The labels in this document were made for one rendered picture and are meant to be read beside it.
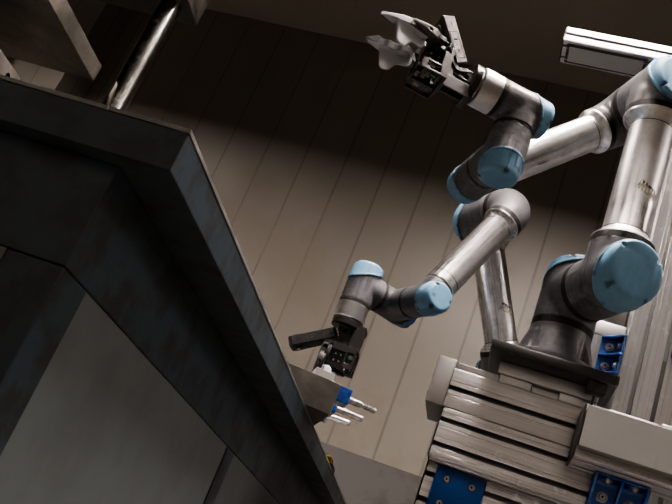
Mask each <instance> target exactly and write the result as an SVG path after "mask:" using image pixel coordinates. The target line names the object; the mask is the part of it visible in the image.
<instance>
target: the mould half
mask: <svg viewBox="0 0 672 504"><path fill-rule="evenodd" d="M288 364H289V367H290V369H291V372H292V374H293V376H294V379H295V381H296V384H297V386H298V388H299V391H300V393H301V396H302V398H303V401H304V403H305V405H306V408H307V410H308V413H309V415H310V418H311V420H312V422H313V425H316V424H317V423H319V422H320V421H322V420H323V419H325V418H326V417H328V416H329V415H330V414H331V411H332V408H333V406H334V403H335V400H336V398H337V395H338V392H339V390H340V387H341V384H338V383H336V382H334V381H331V380H329V379H327V378H324V377H322V376H319V375H317V374H315V373H312V372H310V371H308V370H305V369H303V368H301V367H298V366H296V365H294V364H291V363H289V362H288Z"/></svg>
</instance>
